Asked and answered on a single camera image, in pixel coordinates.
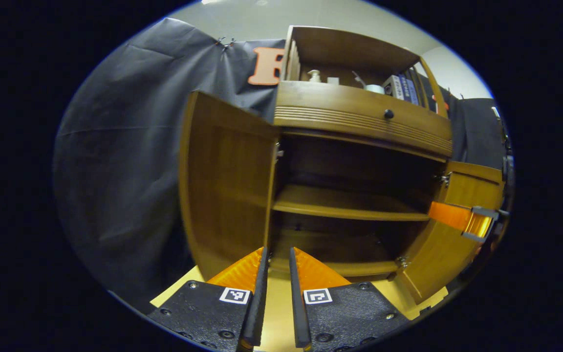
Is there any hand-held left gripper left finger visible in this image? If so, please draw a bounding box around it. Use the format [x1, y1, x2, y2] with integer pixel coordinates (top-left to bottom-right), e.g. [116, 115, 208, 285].
[147, 246, 269, 352]

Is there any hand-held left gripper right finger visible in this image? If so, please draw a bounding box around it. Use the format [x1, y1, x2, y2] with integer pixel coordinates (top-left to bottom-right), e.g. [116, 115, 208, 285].
[288, 246, 410, 352]

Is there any wooden shoe cabinet door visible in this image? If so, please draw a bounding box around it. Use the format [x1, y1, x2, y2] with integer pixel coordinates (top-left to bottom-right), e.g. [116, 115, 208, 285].
[179, 90, 280, 281]
[396, 161, 506, 305]

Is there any wooden double-door shoe cabinet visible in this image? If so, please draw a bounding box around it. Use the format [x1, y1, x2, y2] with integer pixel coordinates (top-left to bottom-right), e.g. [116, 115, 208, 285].
[179, 25, 506, 305]

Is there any wooden cabinet shelf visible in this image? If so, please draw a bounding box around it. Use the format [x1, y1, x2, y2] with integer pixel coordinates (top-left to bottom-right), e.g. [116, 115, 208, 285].
[272, 184, 432, 222]

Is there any light blue book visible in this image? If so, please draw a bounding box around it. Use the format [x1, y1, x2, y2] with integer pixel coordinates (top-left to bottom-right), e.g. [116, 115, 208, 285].
[406, 77, 420, 106]

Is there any white book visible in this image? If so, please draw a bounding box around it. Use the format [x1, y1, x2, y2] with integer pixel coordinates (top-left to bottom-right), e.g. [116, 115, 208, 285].
[382, 75, 405, 100]

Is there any black backdrop cloth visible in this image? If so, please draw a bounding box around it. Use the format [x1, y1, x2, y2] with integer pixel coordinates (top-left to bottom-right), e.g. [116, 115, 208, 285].
[52, 18, 507, 314]

